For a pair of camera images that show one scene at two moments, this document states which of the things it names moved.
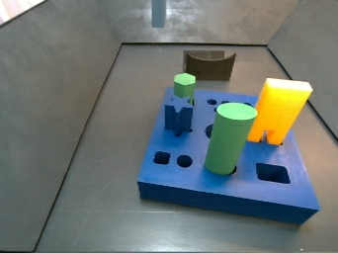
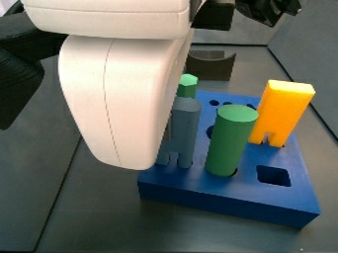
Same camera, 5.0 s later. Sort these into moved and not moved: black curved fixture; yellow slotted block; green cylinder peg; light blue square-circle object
Moved: light blue square-circle object
Not moved: green cylinder peg; yellow slotted block; black curved fixture
